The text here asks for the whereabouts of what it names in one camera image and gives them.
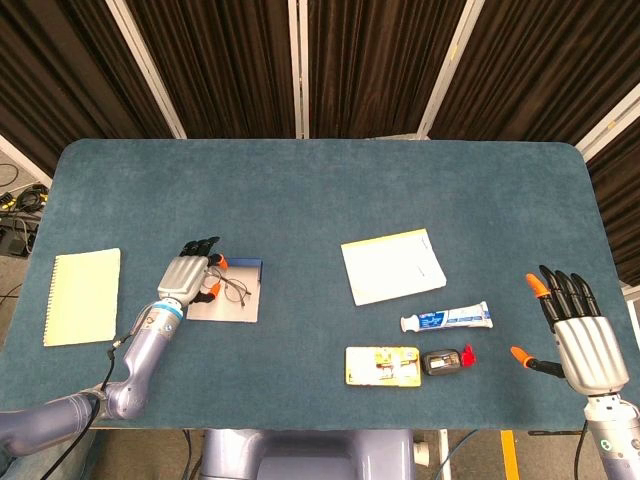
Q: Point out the white blue toothpaste tube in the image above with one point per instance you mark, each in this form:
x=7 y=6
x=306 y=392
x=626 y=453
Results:
x=450 y=318

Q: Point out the white table leg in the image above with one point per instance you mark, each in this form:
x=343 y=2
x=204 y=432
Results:
x=444 y=455

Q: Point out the black curtain partition panel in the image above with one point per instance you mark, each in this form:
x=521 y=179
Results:
x=540 y=65
x=215 y=65
x=60 y=75
x=620 y=200
x=380 y=65

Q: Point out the black foot pedal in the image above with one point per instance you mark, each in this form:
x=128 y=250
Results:
x=12 y=242

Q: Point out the yellow spiral notebook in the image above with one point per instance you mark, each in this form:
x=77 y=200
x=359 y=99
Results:
x=82 y=300

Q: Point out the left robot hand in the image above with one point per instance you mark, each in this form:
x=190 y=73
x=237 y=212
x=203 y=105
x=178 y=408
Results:
x=182 y=275

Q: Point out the black-rimmed eyeglasses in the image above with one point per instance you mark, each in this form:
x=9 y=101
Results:
x=235 y=290

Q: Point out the yellow curry box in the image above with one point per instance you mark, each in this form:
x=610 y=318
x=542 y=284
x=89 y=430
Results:
x=382 y=367

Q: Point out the white notepad yellow binding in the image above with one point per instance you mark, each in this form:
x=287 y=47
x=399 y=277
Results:
x=390 y=270

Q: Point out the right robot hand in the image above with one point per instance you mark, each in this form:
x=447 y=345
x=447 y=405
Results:
x=592 y=355

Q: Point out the blue jeans leg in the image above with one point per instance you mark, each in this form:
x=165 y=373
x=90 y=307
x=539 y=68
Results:
x=30 y=469

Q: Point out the blue felt table mat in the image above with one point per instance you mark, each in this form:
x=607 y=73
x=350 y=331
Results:
x=300 y=200

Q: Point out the lavender robot torso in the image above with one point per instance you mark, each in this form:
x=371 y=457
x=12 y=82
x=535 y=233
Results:
x=310 y=455

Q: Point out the black container red cap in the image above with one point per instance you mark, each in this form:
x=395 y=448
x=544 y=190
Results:
x=440 y=362

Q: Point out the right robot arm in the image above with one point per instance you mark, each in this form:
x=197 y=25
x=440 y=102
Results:
x=615 y=440

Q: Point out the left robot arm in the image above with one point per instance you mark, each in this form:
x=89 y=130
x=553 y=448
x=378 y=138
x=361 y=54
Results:
x=145 y=350

